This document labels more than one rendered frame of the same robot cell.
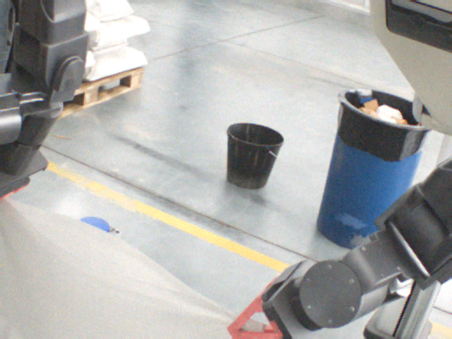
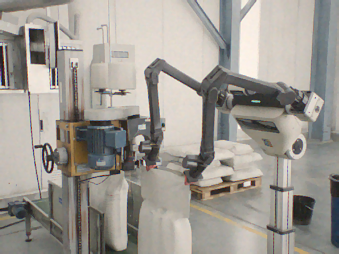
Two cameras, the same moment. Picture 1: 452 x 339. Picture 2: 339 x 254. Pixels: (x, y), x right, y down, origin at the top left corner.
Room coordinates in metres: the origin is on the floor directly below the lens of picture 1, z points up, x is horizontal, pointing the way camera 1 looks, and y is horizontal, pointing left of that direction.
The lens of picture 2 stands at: (-1.25, -1.00, 1.58)
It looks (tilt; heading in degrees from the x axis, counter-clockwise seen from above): 7 degrees down; 31
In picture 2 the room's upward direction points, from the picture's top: straight up
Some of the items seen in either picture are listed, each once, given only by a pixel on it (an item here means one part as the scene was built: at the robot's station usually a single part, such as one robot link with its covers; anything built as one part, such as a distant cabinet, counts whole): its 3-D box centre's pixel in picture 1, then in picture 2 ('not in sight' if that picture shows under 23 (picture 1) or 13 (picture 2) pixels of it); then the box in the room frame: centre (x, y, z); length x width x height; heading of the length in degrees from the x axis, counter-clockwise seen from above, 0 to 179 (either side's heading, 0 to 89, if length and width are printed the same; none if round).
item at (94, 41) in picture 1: (101, 26); (238, 157); (4.14, 0.98, 0.44); 0.68 x 0.44 x 0.15; 156
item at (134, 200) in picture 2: not in sight; (134, 206); (1.30, 0.84, 0.54); 1.05 x 0.02 x 0.41; 66
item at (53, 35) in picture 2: not in sight; (54, 45); (1.80, 2.23, 1.95); 0.30 x 0.01 x 0.48; 66
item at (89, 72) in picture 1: (98, 60); (238, 173); (4.15, 0.97, 0.20); 0.67 x 0.43 x 0.15; 156
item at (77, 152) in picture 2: not in sight; (88, 145); (0.54, 0.64, 1.18); 0.34 x 0.25 x 0.31; 156
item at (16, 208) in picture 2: not in sight; (19, 208); (1.16, 2.09, 0.35); 0.30 x 0.15 x 0.15; 66
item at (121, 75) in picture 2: not in sight; (122, 76); (0.56, 0.38, 1.61); 0.17 x 0.17 x 0.17
